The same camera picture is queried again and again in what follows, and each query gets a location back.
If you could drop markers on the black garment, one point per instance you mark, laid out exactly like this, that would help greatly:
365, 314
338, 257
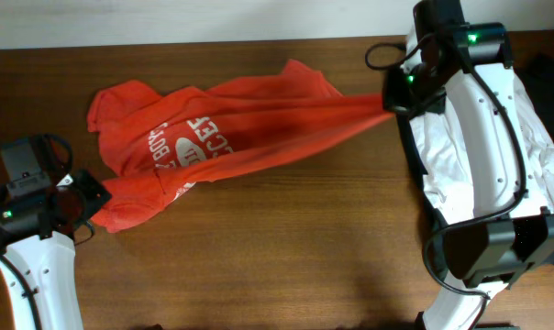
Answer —
538, 78

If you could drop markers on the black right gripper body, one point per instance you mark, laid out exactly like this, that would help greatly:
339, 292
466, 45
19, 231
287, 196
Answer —
412, 94

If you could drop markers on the white crumpled t-shirt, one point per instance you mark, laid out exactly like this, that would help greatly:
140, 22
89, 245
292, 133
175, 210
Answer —
447, 183

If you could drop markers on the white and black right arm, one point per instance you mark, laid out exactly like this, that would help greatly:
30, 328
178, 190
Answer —
466, 70

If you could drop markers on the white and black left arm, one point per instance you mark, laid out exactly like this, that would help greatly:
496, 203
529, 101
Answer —
37, 250

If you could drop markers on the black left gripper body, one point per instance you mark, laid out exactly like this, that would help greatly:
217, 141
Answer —
91, 193

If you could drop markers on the red printed t-shirt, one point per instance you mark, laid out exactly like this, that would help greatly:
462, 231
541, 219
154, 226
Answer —
160, 146

